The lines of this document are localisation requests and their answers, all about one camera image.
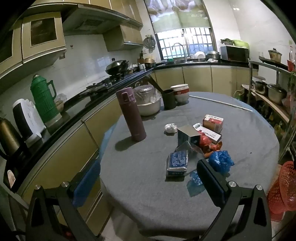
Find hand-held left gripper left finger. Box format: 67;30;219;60
25;159;102;241

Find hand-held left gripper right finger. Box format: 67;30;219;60
196;159;272;241

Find blue plastic shoe cover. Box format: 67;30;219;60
208;150;235;174
187;170;206;197

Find clear plastic wrapper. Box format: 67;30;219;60
174;141;205;163

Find blue foil packet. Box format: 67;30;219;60
166;149;189;179

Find red plastic bag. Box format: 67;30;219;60
199;134;223;154

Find white and black box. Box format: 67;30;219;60
193;123;222;142

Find blue white carton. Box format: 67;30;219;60
177;125;201;147

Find red and white box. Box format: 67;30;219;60
203;114;224;133

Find white tissue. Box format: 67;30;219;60
164;123;178;134

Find red plastic basket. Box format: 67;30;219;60
267;161;296;215

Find beige lower cabinets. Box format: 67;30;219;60
16;65;250;232

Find beige cabinets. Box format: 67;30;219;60
16;65;250;232
30;0;145;52

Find black countertop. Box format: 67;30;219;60
3;61;251;193

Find purple thermos bottle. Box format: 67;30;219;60
116;88;147;142

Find white rod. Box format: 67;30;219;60
189;95;253;112

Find bowl with plastic bag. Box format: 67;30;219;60
54;93;67;113

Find white fan heater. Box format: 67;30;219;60
13;99;47;147

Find brass kettle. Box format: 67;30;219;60
0;117;23;158

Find green thermos jug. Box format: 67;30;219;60
31;74;63;127

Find black cup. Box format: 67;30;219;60
161;89;177;110

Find stacked white bowls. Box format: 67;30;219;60
170;84;190;103

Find black gas stove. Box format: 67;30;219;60
79;76;131;99

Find metal shelf rack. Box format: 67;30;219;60
242;56;296;163

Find white pot with glass lid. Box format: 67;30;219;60
133;85;162;116

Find small steel pot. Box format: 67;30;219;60
254;81;269;95

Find large steel pot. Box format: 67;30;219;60
266;83;287;105

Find black chopstick holder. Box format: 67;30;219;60
148;75;166;93

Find wok with lid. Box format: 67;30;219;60
106;58;130;76

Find metal pot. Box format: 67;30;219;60
205;50;220;61

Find microwave oven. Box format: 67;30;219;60
220;45;250;62

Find induction cooker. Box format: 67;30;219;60
258;56;289;70

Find metal faucet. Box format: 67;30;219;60
171;43;188;63

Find barred window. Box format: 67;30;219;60
155;27;214;61

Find green plastic bag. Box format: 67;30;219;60
233;40;250;49

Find lidded cooking pot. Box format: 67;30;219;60
268;48;282;63

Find hanging metal strainer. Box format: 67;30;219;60
143;35;155;52

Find range hood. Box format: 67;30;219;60
61;3;144;35

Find printed roller blind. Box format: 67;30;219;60
143;0;212;34

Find beige upper cabinets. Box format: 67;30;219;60
30;0;145;52

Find glass door wall cabinet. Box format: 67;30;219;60
0;10;67;93

